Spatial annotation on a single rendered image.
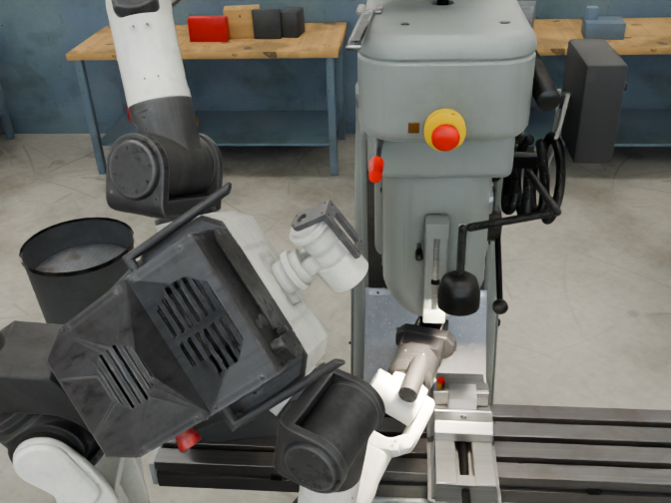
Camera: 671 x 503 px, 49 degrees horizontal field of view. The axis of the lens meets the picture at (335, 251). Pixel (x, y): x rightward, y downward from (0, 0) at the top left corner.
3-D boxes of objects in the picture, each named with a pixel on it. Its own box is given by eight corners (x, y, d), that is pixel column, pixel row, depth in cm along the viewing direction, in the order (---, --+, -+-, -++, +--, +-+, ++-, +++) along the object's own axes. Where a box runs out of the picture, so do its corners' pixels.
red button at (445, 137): (459, 154, 104) (460, 127, 102) (430, 154, 104) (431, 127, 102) (458, 145, 106) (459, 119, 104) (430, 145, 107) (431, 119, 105)
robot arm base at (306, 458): (317, 513, 101) (352, 476, 94) (245, 453, 102) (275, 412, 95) (362, 441, 113) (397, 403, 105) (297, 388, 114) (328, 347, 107)
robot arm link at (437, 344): (457, 324, 146) (444, 361, 137) (455, 362, 151) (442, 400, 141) (396, 313, 150) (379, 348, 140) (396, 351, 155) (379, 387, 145)
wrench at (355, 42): (367, 51, 96) (367, 44, 96) (337, 51, 97) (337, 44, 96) (383, 8, 117) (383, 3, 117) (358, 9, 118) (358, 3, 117)
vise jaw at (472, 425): (492, 442, 156) (493, 429, 154) (433, 440, 157) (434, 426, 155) (490, 423, 161) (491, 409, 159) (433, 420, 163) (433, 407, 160)
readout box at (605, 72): (617, 165, 152) (635, 64, 141) (572, 165, 153) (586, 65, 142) (596, 129, 169) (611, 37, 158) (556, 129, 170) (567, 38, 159)
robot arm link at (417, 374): (421, 398, 143) (406, 439, 134) (374, 370, 144) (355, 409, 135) (448, 362, 137) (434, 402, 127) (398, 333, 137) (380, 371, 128)
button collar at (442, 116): (464, 152, 107) (467, 113, 103) (423, 152, 107) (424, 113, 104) (463, 147, 108) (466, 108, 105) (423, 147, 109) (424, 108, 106)
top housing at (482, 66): (533, 147, 107) (545, 37, 99) (355, 146, 110) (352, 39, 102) (500, 56, 147) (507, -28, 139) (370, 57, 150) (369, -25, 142)
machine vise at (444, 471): (501, 510, 149) (505, 473, 144) (427, 507, 151) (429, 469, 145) (487, 394, 179) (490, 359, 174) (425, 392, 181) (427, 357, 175)
